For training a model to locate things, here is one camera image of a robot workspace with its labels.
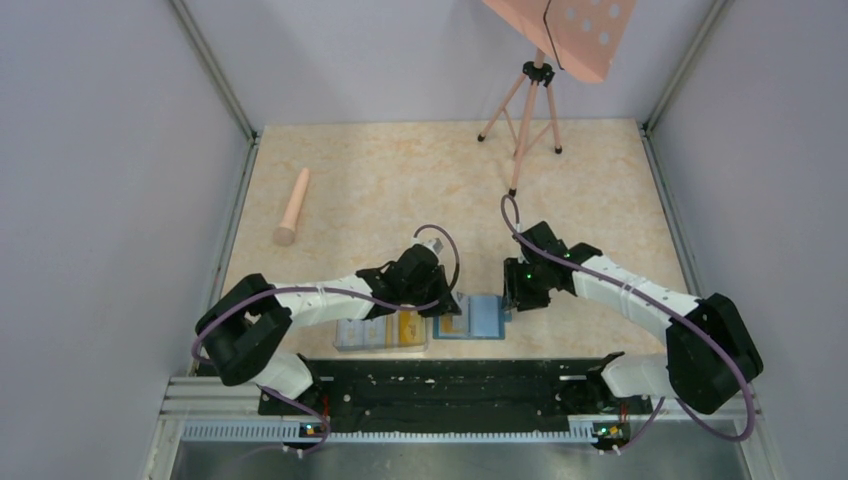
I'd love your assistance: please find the blue card holder wallet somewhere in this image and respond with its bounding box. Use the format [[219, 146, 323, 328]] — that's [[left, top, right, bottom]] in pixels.
[[433, 292, 512, 340]]

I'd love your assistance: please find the silver VIP card left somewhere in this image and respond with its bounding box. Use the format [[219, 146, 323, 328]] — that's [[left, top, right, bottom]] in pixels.
[[335, 319, 364, 351]]

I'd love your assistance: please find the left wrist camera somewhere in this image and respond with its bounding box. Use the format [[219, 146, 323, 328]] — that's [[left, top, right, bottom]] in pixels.
[[421, 238, 444, 257]]

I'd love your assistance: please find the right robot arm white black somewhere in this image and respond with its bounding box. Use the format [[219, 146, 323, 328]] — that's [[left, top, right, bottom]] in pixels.
[[502, 221, 764, 414]]

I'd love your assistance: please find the aluminium slotted rail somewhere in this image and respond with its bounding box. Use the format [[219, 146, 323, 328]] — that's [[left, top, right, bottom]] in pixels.
[[181, 420, 623, 444]]

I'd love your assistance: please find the clear acrylic card stand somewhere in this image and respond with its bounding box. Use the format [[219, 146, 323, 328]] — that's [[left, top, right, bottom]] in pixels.
[[334, 311, 429, 353]]

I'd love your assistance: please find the purple cable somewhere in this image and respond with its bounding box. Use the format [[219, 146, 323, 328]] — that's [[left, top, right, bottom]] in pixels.
[[500, 194, 758, 452], [191, 224, 462, 439]]

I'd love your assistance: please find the pink cylindrical handle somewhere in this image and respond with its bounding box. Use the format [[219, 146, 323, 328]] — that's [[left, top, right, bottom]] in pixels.
[[272, 168, 310, 246]]

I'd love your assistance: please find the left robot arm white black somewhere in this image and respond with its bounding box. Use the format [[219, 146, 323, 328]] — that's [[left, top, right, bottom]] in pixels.
[[192, 244, 461, 414]]

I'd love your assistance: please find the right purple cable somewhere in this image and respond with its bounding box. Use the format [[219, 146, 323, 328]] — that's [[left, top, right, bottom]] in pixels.
[[500, 194, 758, 452]]

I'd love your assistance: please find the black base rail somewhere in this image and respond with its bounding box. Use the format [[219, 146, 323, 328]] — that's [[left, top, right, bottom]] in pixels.
[[257, 354, 660, 436]]

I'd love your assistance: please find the pink tripod stand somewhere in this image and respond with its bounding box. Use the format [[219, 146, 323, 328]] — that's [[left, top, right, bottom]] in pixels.
[[476, 48, 564, 198]]

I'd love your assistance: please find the pink perforated board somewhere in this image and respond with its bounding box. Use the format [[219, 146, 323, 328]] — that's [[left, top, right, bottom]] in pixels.
[[483, 0, 637, 84]]

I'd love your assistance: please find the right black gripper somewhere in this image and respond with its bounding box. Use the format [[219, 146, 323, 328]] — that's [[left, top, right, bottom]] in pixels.
[[502, 256, 551, 312]]

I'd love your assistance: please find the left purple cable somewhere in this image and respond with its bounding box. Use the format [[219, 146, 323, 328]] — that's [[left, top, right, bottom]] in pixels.
[[191, 224, 462, 439]]

